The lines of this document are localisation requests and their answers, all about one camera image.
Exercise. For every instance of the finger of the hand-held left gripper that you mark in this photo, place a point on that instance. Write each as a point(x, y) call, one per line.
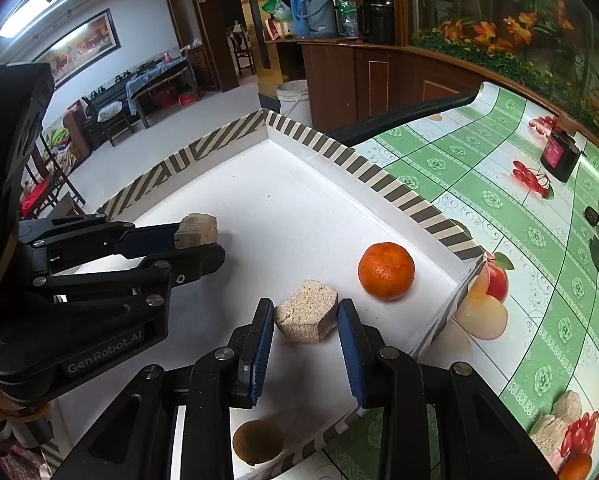
point(144, 240)
point(194, 265)

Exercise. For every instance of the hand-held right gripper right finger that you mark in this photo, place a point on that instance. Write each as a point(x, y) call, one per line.
point(352, 360)

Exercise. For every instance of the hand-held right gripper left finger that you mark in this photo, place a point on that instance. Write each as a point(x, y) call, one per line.
point(259, 355)

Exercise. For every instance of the notched beige fibrous chunk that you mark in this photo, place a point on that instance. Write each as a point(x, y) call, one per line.
point(304, 310)

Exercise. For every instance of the white tray with striped rim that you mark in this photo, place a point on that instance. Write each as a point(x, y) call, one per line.
point(289, 200)

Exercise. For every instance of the striated beige fibrous chunk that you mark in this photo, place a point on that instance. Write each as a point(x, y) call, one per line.
point(548, 434)

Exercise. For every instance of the brown kiwi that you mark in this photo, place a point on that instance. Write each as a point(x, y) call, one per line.
point(258, 442)

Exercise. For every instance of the wooden armchair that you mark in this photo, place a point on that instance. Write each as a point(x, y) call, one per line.
point(54, 180)

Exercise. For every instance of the red seat cushion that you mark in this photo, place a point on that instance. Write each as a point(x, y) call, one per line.
point(33, 196)

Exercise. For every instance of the dark wooden bench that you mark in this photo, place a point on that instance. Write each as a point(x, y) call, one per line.
point(104, 112)

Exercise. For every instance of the table with blue cloth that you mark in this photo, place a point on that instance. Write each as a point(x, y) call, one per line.
point(154, 77)

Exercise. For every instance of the white plastic bucket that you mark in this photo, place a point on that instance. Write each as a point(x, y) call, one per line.
point(293, 105)

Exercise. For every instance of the green fruit-print tablecloth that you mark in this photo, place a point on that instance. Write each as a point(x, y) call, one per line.
point(529, 285)

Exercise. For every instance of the dark wooden dining chair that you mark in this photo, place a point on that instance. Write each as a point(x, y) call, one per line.
point(242, 52)

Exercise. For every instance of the red and white carton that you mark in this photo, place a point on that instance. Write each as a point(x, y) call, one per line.
point(275, 29)

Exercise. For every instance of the black bar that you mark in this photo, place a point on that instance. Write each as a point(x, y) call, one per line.
point(404, 115)

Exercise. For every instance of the ceiling light panel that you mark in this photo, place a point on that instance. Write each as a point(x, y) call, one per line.
point(36, 7)

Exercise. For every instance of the brown wooden counter cabinet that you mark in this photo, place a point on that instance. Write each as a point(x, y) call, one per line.
point(379, 85)

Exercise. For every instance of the green and white bag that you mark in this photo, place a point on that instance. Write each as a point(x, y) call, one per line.
point(277, 8)

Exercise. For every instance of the small black object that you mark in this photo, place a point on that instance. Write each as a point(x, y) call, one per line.
point(591, 216)

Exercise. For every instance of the red and black box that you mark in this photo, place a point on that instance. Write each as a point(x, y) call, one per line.
point(559, 155)

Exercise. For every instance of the clear plastic bottle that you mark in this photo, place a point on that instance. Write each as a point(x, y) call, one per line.
point(348, 15)

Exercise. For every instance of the black kettle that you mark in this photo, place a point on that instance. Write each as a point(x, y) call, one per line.
point(377, 20)

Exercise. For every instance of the glass display with orange flowers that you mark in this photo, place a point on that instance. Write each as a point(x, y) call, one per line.
point(504, 25)

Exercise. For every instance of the framed wall painting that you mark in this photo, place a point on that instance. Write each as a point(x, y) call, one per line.
point(76, 45)

